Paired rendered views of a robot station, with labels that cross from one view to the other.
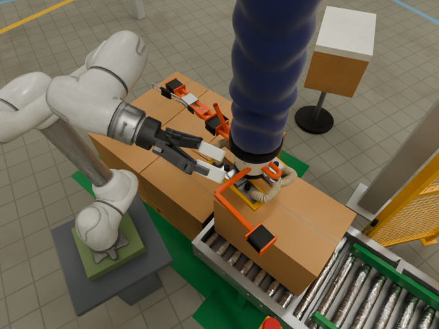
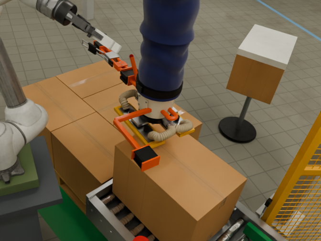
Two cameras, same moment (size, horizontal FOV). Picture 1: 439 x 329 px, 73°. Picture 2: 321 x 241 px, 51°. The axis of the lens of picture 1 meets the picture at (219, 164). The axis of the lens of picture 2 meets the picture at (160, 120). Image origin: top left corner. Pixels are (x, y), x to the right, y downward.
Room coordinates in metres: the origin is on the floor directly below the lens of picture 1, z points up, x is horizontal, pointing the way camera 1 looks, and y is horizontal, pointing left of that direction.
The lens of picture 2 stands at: (-0.55, -0.19, 2.23)
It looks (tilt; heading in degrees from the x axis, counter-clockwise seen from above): 40 degrees down; 0
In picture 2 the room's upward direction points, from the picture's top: 10 degrees clockwise
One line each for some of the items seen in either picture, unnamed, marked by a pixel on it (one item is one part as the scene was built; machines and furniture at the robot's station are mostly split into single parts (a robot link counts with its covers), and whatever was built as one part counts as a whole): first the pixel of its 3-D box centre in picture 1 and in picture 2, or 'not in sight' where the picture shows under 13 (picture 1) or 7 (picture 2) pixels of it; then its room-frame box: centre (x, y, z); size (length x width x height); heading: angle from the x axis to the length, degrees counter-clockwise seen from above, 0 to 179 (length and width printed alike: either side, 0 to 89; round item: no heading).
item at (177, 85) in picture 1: (175, 87); (101, 46); (1.27, 0.24, 1.23); 0.08 x 0.07 x 0.05; 41
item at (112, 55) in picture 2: (189, 102); (112, 58); (1.16, 0.15, 1.22); 0.07 x 0.07 x 0.04; 41
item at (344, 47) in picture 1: (339, 51); (262, 62); (2.21, -1.00, 0.82); 0.60 x 0.40 x 0.40; 161
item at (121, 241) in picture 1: (106, 241); (2, 166); (0.56, 0.57, 0.84); 0.22 x 0.18 x 0.06; 37
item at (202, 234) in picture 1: (230, 205); (133, 171); (0.90, -0.07, 0.58); 0.70 x 0.03 x 0.06; 141
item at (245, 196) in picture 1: (236, 178); (138, 122); (0.75, -0.08, 1.12); 0.34 x 0.10 x 0.05; 41
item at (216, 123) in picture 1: (217, 123); (130, 75); (1.00, 0.01, 1.23); 0.10 x 0.08 x 0.06; 131
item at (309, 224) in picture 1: (277, 222); (174, 185); (0.70, -0.33, 0.75); 0.60 x 0.40 x 0.40; 50
